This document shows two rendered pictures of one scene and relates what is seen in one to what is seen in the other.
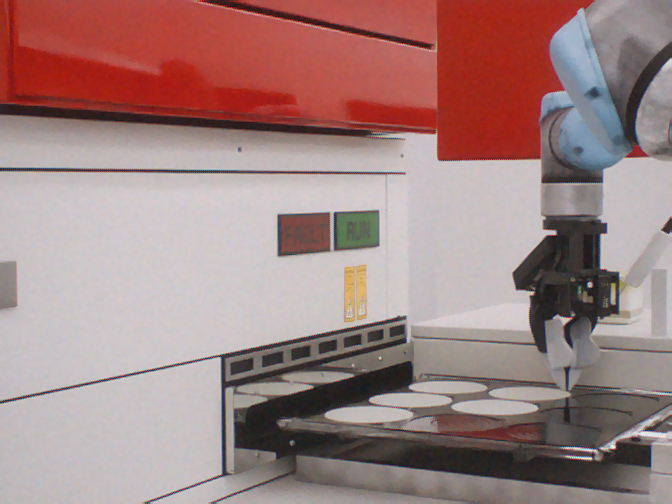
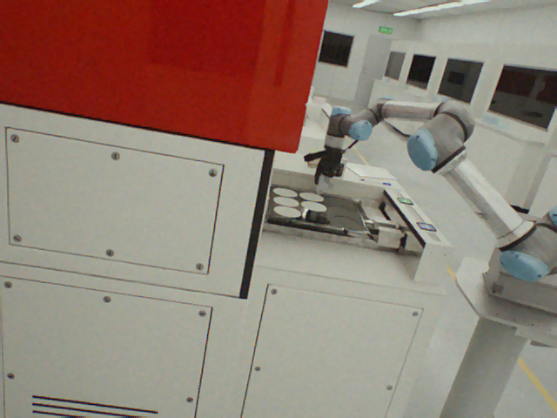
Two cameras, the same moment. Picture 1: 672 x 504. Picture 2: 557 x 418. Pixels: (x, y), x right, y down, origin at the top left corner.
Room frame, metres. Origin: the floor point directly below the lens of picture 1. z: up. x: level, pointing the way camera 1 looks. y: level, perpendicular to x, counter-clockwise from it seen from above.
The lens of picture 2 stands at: (0.17, 0.86, 1.46)
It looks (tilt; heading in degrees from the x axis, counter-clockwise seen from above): 21 degrees down; 326
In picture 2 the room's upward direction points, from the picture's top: 11 degrees clockwise
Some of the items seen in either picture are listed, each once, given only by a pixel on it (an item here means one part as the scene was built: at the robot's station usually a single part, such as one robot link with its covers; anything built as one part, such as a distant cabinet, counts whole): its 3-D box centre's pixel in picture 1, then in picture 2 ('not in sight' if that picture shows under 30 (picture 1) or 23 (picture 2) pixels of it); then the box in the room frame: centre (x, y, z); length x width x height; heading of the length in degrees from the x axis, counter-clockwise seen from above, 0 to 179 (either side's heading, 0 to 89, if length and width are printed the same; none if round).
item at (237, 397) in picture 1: (330, 399); not in sight; (1.54, 0.01, 0.89); 0.44 x 0.02 x 0.10; 150
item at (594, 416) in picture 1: (494, 409); (313, 206); (1.45, -0.18, 0.90); 0.34 x 0.34 x 0.01; 60
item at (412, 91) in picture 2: not in sight; (426, 90); (7.50, -7.56, 1.00); 1.80 x 1.08 x 2.00; 150
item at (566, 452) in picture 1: (429, 438); (318, 225); (1.29, -0.09, 0.90); 0.37 x 0.01 x 0.01; 60
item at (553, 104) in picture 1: (572, 138); (338, 121); (1.55, -0.29, 1.21); 0.09 x 0.08 x 0.11; 1
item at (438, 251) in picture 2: not in sight; (409, 230); (1.21, -0.46, 0.89); 0.55 x 0.09 x 0.14; 150
